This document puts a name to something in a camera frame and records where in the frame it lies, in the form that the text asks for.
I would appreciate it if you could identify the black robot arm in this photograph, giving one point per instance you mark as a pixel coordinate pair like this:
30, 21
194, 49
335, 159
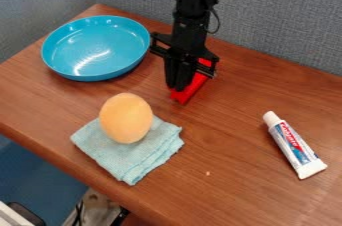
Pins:
194, 8

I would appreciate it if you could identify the white toothpaste tube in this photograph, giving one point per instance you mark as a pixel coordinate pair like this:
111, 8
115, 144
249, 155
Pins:
301, 156

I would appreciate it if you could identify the grey object under table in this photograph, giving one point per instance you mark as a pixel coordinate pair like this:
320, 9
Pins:
99, 210

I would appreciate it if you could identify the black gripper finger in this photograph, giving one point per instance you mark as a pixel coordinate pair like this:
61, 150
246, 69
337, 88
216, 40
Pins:
185, 75
170, 70

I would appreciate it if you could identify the light blue folded cloth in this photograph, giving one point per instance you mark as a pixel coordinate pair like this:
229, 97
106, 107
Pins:
130, 161

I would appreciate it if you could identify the blue plate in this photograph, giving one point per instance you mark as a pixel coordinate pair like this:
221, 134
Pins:
95, 48

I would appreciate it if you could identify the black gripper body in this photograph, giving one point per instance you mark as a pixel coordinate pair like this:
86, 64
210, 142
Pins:
185, 43

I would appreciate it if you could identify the red rectangular block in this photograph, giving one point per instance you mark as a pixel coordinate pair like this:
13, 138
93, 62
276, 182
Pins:
192, 86

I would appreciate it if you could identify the orange egg-shaped object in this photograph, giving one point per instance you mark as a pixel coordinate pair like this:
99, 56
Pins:
126, 118

